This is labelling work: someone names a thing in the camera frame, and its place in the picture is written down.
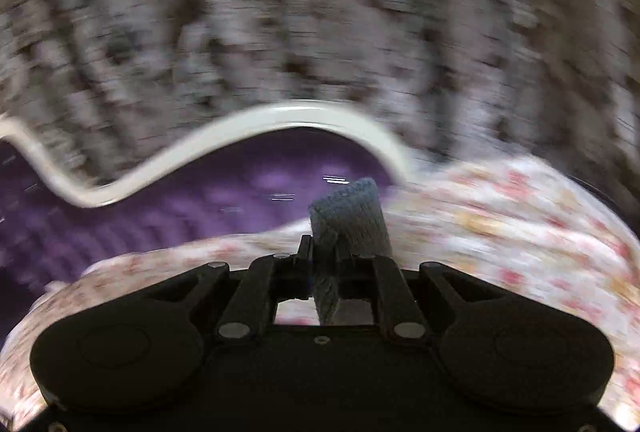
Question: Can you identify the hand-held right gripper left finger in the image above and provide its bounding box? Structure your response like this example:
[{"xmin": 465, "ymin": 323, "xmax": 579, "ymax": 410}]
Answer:
[{"xmin": 148, "ymin": 235, "xmax": 316, "ymax": 342}]

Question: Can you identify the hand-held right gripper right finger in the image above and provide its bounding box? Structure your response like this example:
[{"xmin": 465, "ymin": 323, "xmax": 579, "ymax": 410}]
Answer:
[{"xmin": 334, "ymin": 242, "xmax": 502, "ymax": 342}]

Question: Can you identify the grey white striped sock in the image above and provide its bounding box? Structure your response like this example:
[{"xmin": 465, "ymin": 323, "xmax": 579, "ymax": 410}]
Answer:
[{"xmin": 307, "ymin": 178, "xmax": 392, "ymax": 327}]

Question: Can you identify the floral bedsheet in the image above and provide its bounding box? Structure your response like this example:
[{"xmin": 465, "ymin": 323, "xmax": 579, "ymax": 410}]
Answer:
[{"xmin": 0, "ymin": 156, "xmax": 640, "ymax": 432}]

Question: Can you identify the purple tufted headboard white frame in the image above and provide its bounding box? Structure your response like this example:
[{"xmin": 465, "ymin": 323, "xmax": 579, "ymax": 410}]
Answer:
[{"xmin": 0, "ymin": 100, "xmax": 417, "ymax": 349}]

